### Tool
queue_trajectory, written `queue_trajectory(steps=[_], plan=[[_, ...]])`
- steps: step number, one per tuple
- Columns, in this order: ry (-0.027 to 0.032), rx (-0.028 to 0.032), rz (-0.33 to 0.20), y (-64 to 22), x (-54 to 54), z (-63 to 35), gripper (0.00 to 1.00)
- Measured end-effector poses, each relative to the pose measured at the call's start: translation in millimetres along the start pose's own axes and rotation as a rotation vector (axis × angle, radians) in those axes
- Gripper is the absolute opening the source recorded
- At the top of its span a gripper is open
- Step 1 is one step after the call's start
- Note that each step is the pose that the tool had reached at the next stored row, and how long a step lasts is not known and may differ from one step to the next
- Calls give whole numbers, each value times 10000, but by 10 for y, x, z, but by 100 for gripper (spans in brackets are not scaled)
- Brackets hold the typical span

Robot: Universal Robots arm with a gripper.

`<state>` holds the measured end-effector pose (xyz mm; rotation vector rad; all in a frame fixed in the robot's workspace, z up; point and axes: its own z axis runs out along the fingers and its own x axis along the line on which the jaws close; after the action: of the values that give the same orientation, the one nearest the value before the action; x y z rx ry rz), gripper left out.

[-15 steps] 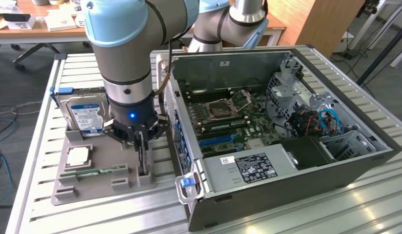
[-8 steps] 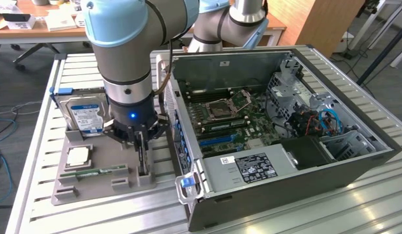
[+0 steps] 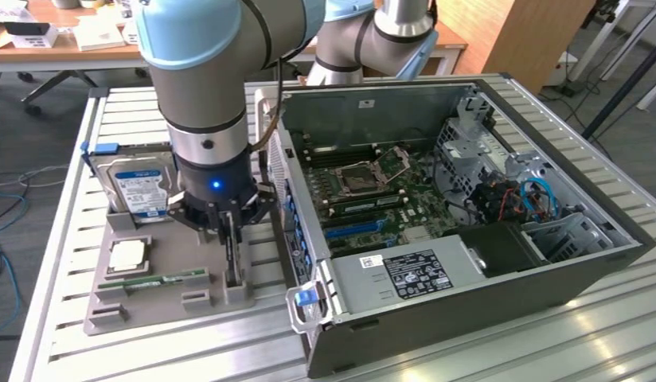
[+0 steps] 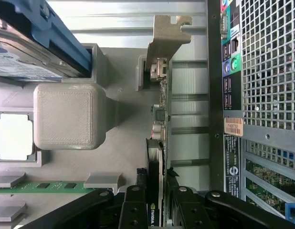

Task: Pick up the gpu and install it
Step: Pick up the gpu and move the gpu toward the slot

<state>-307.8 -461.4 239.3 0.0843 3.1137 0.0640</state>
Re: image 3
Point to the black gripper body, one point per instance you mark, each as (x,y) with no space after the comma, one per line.
(216,183)

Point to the green graphics card black cooler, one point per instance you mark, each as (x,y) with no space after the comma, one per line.
(231,258)

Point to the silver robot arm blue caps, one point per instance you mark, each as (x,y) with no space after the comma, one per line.
(200,79)

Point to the hard disk blue label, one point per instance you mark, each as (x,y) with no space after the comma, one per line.
(139,187)

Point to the silver CPU chip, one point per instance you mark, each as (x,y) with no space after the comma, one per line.
(127,255)

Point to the long black expansion slot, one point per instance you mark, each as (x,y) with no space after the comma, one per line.
(355,219)

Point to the loose green RAM stick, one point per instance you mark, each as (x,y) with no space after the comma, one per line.
(147,280)

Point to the CPU socket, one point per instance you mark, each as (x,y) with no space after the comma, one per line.
(357,179)

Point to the blue expansion slot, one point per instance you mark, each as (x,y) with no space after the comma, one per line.
(357,229)

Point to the installed green RAM stick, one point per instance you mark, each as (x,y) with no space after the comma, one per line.
(371,203)

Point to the blue disk carrier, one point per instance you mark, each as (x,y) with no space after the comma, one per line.
(101,148)

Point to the grey parts rack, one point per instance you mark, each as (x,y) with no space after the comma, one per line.
(163,310)

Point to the blue case latch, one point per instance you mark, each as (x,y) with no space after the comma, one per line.
(304,299)

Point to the metal socket cover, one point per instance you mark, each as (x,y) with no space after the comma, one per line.
(396,161)

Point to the silver power supply unit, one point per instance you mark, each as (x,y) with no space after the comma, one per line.
(371,278)

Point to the green motherboard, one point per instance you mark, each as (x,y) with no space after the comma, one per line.
(417,199)

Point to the silver chipset heatsink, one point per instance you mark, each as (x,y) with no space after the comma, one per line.
(417,234)

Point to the metal disk bay cage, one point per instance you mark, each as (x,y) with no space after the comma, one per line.
(465,151)

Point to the small white printed box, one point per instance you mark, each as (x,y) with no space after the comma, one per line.
(131,33)

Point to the flat white box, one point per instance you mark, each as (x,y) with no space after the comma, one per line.
(100,36)

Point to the black open PC case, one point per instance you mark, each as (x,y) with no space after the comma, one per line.
(465,318)

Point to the white box black print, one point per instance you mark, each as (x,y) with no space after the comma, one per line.
(36,41)

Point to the black device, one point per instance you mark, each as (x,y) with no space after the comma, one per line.
(26,28)

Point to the metal disk bay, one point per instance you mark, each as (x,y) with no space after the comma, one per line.
(567,238)

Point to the black power strip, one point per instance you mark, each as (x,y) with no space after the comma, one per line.
(567,89)

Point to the wooden cabinet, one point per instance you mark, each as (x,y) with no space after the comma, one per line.
(524,36)

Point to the black tripod pole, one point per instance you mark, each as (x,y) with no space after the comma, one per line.
(620,87)

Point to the black plastic duct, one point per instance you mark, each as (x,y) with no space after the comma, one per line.
(500,248)

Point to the white table frame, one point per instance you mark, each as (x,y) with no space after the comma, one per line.
(604,32)

